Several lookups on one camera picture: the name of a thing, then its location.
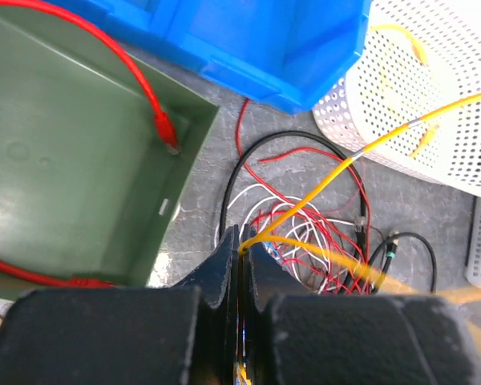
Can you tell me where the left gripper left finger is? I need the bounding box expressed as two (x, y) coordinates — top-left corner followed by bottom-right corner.
(175, 225), (240, 384)

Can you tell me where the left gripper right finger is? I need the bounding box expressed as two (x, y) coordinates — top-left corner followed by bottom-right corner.
(242, 243), (305, 384)

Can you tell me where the yellow ethernet cable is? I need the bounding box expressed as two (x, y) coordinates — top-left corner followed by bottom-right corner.
(238, 87), (481, 302)
(368, 23), (442, 157)

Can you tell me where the red ethernet cable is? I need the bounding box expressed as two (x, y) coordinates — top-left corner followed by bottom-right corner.
(0, 0), (181, 290)

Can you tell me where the green plastic tray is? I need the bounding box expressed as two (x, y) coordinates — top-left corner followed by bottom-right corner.
(0, 6), (218, 286)

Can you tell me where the blue divided plastic bin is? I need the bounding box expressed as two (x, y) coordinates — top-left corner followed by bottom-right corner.
(61, 0), (371, 115)

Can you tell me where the white perforated plastic basket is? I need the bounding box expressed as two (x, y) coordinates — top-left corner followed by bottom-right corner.
(312, 1), (481, 197)

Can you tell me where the tangled thin wire pile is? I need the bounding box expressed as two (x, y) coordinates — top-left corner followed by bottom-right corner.
(218, 98), (374, 296)

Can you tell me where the black cable loop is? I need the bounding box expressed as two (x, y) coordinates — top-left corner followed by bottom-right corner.
(368, 230), (438, 294)

